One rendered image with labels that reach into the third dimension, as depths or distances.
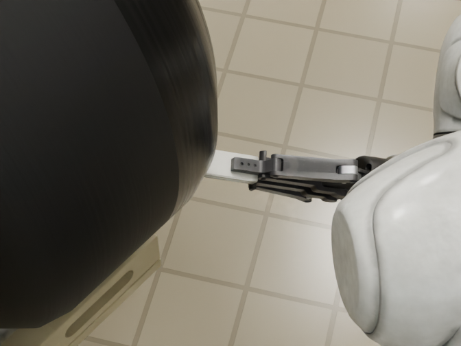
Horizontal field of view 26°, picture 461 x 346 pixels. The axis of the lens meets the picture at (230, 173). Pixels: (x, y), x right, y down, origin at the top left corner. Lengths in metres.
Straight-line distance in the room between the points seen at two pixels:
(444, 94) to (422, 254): 0.64
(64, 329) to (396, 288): 0.69
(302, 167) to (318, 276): 1.14
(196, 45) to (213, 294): 1.37
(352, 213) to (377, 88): 1.94
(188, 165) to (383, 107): 1.61
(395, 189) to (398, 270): 0.05
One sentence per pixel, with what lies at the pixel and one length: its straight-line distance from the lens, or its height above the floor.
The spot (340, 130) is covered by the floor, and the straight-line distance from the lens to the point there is 2.48.
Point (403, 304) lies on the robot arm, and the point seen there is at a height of 1.41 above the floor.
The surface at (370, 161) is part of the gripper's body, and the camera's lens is 1.18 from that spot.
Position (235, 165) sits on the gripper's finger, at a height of 1.05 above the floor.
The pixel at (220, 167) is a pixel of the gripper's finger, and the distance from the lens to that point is 1.11.
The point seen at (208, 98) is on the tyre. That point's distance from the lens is 0.93.
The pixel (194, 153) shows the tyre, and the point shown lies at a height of 1.19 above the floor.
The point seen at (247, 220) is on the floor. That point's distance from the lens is 2.31.
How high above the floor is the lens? 1.96
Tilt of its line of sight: 55 degrees down
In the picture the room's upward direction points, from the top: straight up
